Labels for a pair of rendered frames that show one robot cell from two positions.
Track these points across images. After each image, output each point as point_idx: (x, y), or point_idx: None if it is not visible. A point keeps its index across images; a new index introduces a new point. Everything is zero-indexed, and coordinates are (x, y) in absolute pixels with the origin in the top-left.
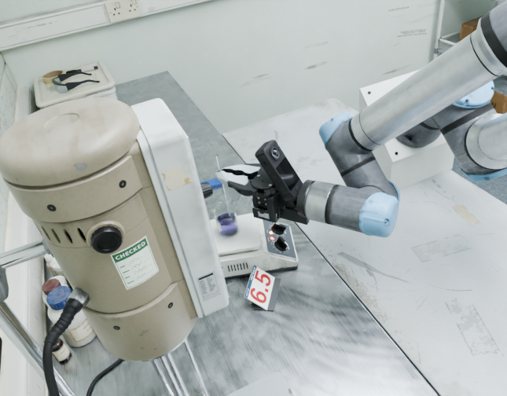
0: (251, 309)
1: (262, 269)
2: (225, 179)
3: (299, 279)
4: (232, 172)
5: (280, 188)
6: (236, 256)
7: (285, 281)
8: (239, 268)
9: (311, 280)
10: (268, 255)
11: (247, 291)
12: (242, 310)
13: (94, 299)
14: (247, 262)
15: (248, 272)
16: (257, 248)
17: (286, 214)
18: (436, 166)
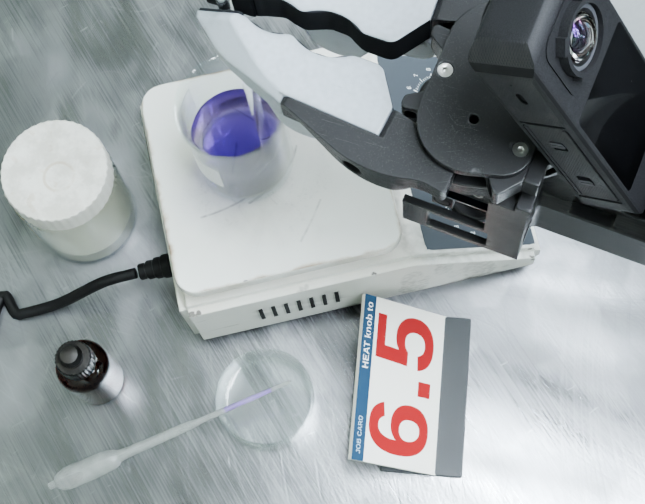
0: (370, 473)
1: (397, 293)
2: (265, 84)
3: (545, 317)
4: (287, 12)
5: (576, 178)
6: (295, 282)
7: (489, 331)
8: (304, 306)
9: (592, 320)
10: (429, 264)
11: (360, 427)
12: (337, 478)
13: None
14: (339, 291)
15: (340, 306)
16: (386, 252)
17: (570, 226)
18: None
